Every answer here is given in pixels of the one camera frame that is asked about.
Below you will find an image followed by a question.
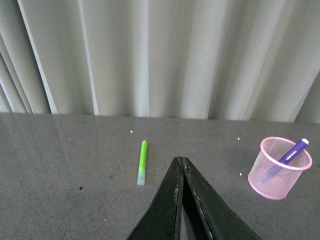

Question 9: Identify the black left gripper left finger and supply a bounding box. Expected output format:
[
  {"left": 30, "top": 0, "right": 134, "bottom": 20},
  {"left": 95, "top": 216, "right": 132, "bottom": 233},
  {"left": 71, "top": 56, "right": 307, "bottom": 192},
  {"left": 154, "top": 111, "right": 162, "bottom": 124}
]
[{"left": 128, "top": 156, "right": 184, "bottom": 240}]

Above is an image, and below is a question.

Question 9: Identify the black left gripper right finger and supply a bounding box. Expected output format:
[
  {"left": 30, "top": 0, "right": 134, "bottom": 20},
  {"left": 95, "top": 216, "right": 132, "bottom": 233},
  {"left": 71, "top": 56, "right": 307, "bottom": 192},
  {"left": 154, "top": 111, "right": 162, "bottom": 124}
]
[{"left": 182, "top": 157, "right": 261, "bottom": 240}]

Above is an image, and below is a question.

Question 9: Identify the purple pen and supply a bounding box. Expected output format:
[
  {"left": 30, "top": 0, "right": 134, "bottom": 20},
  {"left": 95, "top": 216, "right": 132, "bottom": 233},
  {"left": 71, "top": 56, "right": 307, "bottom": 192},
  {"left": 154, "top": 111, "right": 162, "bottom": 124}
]
[{"left": 261, "top": 138, "right": 309, "bottom": 184}]

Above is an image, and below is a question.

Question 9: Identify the pink mesh pen cup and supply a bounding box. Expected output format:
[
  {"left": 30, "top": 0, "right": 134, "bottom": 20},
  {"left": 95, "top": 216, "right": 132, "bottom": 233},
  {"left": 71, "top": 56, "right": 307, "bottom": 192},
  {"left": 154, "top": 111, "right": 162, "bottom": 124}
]
[{"left": 248, "top": 136, "right": 313, "bottom": 200}]

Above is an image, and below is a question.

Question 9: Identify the green pen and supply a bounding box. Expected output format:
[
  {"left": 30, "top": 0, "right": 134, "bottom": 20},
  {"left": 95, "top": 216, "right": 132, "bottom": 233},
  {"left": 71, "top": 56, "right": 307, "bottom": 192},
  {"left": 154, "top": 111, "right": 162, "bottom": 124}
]
[{"left": 137, "top": 140, "right": 148, "bottom": 186}]

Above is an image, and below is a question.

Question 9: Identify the white pleated curtain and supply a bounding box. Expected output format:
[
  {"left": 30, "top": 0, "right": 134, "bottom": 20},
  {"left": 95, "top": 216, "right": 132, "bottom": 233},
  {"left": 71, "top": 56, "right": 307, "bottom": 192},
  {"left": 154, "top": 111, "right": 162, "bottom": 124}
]
[{"left": 0, "top": 0, "right": 320, "bottom": 123}]

